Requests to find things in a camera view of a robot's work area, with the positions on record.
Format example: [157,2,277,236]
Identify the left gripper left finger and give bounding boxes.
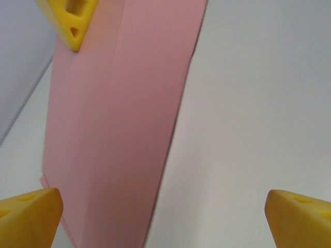
[0,187,64,248]

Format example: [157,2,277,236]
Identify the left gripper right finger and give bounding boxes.
[264,189,331,248]

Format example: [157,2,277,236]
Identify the pink paper box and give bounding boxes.
[40,0,209,248]

